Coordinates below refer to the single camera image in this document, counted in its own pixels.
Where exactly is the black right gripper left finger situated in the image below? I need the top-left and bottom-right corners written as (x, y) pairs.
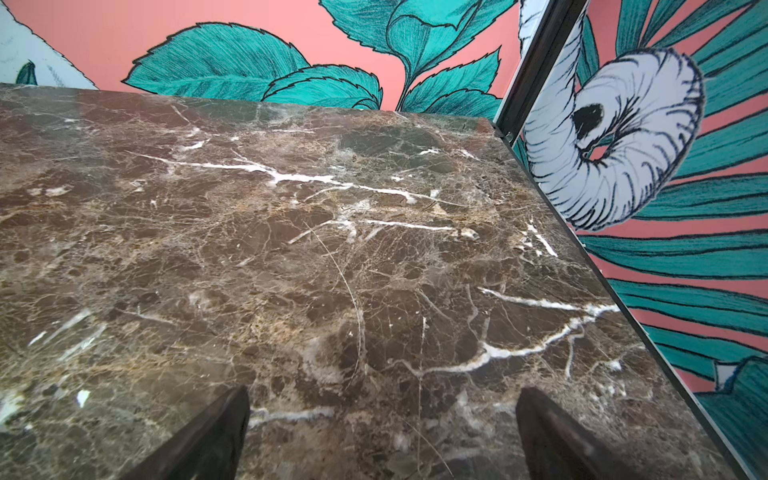
top-left (123, 386), bottom-right (250, 480)

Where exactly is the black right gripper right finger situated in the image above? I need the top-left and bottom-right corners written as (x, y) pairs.
top-left (515, 387), bottom-right (642, 480)

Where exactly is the black metal corner post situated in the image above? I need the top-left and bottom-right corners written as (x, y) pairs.
top-left (493, 0), bottom-right (588, 144)

